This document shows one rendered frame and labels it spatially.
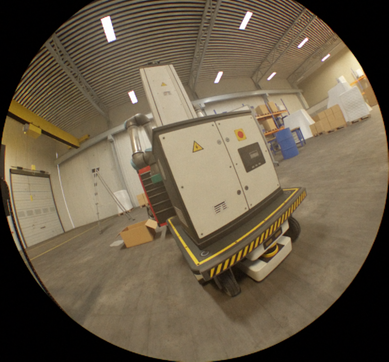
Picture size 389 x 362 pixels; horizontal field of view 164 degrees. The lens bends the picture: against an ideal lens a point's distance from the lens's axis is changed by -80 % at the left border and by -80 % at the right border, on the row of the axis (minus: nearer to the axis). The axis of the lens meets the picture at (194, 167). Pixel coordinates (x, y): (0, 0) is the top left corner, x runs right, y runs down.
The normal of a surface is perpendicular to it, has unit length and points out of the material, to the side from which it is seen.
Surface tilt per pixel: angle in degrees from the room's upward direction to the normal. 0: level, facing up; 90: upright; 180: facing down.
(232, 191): 90
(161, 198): 90
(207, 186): 90
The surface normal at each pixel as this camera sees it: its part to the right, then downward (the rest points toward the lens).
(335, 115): -0.90, 0.34
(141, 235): 0.14, -0.11
